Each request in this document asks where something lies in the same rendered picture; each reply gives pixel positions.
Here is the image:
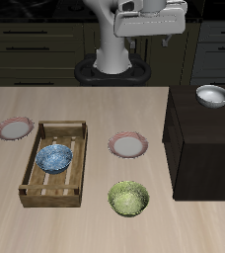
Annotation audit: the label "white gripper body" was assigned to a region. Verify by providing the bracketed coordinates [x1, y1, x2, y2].
[112, 6, 188, 39]

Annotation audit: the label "dark wooden cabinet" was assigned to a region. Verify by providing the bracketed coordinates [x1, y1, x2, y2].
[162, 84, 225, 202]

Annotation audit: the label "blue bowl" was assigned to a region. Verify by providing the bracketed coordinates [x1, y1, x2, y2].
[35, 143, 74, 175]

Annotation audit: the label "white bowl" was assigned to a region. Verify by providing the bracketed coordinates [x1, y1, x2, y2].
[195, 84, 225, 110]

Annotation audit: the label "green bowl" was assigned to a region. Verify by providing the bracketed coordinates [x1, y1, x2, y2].
[107, 180, 151, 218]

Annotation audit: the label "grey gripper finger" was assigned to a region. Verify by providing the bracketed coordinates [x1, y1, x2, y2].
[126, 36, 137, 50]
[161, 33, 174, 47]

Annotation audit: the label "dark kitchen cupboards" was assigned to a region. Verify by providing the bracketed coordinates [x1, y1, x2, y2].
[0, 0, 225, 87]

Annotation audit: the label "wooden slat tray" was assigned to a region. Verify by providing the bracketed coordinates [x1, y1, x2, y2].
[18, 120, 89, 209]

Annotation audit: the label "red rimmed white plate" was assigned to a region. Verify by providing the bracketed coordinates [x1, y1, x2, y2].
[0, 116, 36, 141]
[107, 130, 150, 160]

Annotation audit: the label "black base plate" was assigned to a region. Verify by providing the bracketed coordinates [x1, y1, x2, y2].
[74, 53, 152, 87]

